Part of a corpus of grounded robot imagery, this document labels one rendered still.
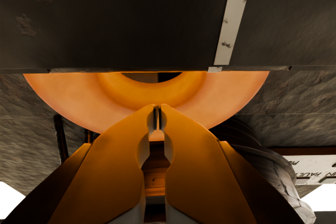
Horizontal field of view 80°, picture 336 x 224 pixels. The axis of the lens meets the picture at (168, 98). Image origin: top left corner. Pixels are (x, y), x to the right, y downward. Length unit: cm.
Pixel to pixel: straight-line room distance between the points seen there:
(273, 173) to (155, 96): 23
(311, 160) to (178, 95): 47
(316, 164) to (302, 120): 18
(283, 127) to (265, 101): 18
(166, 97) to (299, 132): 38
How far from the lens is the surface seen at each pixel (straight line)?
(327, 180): 73
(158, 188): 24
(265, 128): 45
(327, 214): 869
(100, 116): 16
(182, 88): 15
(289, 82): 27
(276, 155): 35
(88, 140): 25
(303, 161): 58
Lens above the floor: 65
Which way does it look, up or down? 47 degrees up
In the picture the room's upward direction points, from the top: 180 degrees counter-clockwise
